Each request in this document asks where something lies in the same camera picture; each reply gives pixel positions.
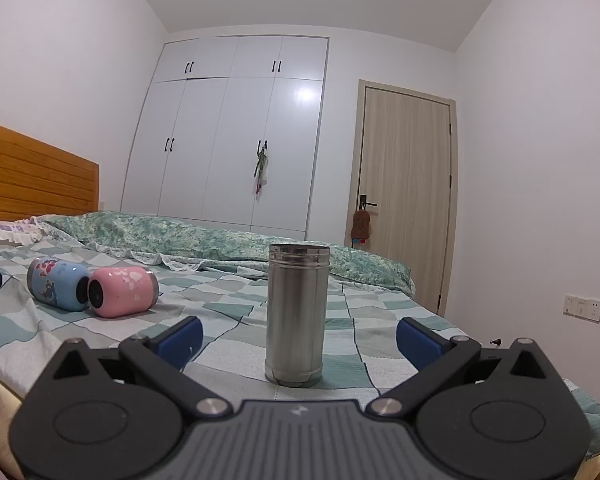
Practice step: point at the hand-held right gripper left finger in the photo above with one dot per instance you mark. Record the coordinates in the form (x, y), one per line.
(180, 342)

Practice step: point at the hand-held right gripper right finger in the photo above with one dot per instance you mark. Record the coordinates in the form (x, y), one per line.
(420, 344)

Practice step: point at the stainless steel cup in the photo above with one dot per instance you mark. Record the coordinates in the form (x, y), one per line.
(295, 310)

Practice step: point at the pink cup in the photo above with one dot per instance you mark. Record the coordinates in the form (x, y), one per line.
(122, 291)

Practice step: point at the blue patterned cup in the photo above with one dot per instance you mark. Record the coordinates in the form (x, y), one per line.
(55, 282)

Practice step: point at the checked green bedsheet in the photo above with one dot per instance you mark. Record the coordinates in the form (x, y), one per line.
(220, 305)

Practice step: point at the small black knob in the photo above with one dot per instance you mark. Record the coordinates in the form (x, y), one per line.
(497, 343)

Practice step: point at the green floral quilt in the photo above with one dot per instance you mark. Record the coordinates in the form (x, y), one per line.
(180, 240)

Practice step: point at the brown hanging bag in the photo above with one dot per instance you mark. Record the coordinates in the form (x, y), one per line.
(361, 227)

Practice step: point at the wooden door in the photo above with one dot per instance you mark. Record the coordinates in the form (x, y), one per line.
(405, 185)

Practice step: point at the floral ruffled pillow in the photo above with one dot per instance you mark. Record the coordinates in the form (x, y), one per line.
(15, 230)

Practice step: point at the white wardrobe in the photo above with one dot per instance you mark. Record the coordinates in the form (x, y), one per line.
(230, 135)

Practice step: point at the wooden headboard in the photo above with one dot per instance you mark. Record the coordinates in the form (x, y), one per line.
(30, 180)

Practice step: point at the white wall socket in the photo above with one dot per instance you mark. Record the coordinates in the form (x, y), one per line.
(582, 307)

